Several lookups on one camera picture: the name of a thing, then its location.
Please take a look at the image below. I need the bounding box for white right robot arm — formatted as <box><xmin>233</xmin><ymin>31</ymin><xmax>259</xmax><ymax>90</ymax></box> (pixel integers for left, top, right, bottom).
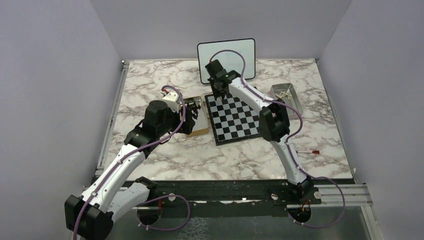
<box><xmin>207</xmin><ymin>69</ymin><xmax>314</xmax><ymax>204</ymax></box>

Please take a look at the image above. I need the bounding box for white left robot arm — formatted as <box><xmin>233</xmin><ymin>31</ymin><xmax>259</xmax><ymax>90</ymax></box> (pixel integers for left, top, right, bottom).
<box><xmin>64</xmin><ymin>99</ymin><xmax>200</xmax><ymax>240</ymax></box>

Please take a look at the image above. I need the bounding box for pile of black chess pieces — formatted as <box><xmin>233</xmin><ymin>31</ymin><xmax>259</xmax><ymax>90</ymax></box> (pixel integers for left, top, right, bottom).
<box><xmin>185</xmin><ymin>102</ymin><xmax>201</xmax><ymax>120</ymax></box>

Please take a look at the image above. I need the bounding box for pile of white chess pieces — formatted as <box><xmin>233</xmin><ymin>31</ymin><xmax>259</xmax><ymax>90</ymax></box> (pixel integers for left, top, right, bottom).
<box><xmin>275</xmin><ymin>90</ymin><xmax>293</xmax><ymax>100</ymax></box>

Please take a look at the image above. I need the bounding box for gold tin tray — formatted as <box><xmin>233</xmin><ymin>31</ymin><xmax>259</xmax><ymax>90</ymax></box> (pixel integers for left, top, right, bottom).
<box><xmin>184</xmin><ymin>96</ymin><xmax>209</xmax><ymax>137</ymax></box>

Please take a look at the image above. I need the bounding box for small whiteboard on stand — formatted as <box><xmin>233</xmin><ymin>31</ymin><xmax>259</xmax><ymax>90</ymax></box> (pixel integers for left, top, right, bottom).
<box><xmin>197</xmin><ymin>38</ymin><xmax>256</xmax><ymax>85</ymax></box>

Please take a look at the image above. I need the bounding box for black silver chessboard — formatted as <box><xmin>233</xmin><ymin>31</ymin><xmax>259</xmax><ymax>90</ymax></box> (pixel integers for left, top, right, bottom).
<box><xmin>204</xmin><ymin>94</ymin><xmax>261</xmax><ymax>146</ymax></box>

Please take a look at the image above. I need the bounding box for pink tin tray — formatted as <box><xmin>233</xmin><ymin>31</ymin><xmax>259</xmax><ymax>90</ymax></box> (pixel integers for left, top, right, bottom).
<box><xmin>268</xmin><ymin>83</ymin><xmax>303</xmax><ymax>115</ymax></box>

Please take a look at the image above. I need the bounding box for red white marker pen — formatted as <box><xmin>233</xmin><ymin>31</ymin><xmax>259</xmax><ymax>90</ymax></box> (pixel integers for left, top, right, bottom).
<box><xmin>296</xmin><ymin>150</ymin><xmax>320</xmax><ymax>155</ymax></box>

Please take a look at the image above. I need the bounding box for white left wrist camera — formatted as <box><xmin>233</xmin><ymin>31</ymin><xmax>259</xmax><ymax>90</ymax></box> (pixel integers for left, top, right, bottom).
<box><xmin>161</xmin><ymin>91</ymin><xmax>181</xmax><ymax>113</ymax></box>

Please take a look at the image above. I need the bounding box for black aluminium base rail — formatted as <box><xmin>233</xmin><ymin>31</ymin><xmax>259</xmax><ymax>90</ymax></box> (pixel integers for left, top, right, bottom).
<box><xmin>79</xmin><ymin>178</ymin><xmax>374</xmax><ymax>220</ymax></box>

